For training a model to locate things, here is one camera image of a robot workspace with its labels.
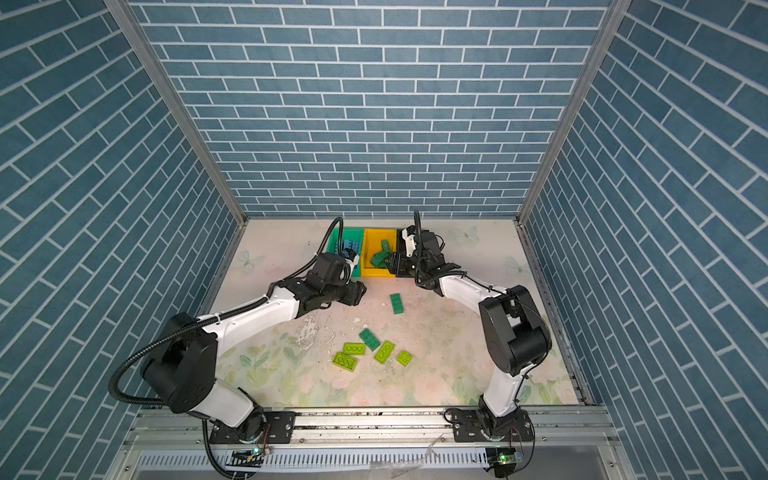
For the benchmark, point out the blue lego brick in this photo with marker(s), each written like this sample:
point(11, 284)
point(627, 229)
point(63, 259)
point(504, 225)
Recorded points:
point(349, 245)

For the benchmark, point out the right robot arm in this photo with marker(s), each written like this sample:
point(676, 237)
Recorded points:
point(516, 335)

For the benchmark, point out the green plastic bin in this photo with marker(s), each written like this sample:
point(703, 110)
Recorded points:
point(348, 233)

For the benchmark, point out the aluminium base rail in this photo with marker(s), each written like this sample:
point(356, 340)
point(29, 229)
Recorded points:
point(571, 442)

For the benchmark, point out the yellow plastic bin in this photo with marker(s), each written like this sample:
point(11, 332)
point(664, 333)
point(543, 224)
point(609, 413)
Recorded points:
point(378, 246)

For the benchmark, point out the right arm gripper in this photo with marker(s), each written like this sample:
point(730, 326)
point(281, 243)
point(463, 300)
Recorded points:
point(398, 266)

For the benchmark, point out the small lime lego brick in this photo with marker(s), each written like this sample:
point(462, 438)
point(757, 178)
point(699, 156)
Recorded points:
point(404, 358)

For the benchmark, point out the aluminium corner post left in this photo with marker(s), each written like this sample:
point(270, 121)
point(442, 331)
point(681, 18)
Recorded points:
point(129, 25)

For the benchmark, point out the aluminium corner post right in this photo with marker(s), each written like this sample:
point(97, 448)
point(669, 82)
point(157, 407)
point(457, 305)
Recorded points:
point(596, 55)

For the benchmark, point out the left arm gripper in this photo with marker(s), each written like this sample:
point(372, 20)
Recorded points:
point(355, 293)

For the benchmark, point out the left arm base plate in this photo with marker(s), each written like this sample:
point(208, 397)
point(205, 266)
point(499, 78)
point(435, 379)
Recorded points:
point(270, 427)

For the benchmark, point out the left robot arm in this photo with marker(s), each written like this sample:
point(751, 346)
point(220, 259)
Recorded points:
point(182, 371)

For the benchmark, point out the aluminium corner post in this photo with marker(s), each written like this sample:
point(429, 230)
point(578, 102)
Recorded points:
point(596, 55)
point(129, 25)

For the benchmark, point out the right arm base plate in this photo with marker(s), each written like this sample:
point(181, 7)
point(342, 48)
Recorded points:
point(479, 425)

